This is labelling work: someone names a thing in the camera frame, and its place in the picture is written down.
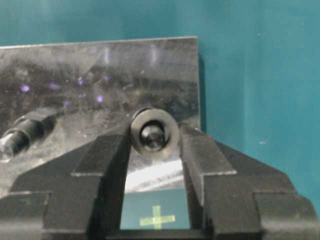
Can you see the silver metal washer bushing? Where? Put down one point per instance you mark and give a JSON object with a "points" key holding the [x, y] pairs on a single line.
{"points": [[171, 129]]}

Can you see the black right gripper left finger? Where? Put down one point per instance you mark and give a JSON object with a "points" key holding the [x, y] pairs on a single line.
{"points": [[68, 197]]}

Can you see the far threaded steel shaft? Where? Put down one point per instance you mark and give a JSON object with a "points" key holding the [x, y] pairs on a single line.
{"points": [[32, 128]]}

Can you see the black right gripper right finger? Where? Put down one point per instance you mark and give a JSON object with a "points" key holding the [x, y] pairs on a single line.
{"points": [[236, 197]]}

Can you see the grey metal base block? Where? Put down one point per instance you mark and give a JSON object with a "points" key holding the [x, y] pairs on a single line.
{"points": [[94, 88]]}

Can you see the yellow-green tape cross marker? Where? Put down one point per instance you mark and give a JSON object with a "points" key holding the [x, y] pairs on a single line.
{"points": [[157, 219]]}

